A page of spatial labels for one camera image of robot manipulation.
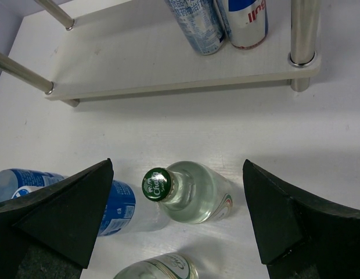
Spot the light blue drink can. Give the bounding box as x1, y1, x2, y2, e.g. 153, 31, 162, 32
165, 0, 225, 55

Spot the clear soda bottle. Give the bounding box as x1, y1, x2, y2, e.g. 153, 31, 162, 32
114, 252, 199, 279
142, 161, 233, 224

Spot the silver blue energy drink can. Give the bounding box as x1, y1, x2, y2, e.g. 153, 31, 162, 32
216, 0, 268, 50

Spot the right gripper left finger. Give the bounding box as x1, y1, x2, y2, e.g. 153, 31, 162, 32
0, 159, 114, 278

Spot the clear soda bottle rear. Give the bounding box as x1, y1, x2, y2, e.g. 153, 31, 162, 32
142, 161, 233, 224

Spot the left blue label water bottle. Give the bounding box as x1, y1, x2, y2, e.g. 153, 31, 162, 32
0, 169, 66, 202

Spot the clear soda bottle front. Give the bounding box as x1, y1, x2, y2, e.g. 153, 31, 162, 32
114, 252, 199, 279

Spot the white two-tier shelf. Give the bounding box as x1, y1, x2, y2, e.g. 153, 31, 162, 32
0, 1, 322, 106

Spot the right blue label water bottle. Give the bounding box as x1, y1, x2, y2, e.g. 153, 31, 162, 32
98, 180, 170, 237

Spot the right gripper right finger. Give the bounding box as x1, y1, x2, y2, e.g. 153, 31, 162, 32
243, 160, 360, 278

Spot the blue label water bottle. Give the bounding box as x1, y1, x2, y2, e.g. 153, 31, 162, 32
98, 180, 170, 237
0, 169, 66, 202

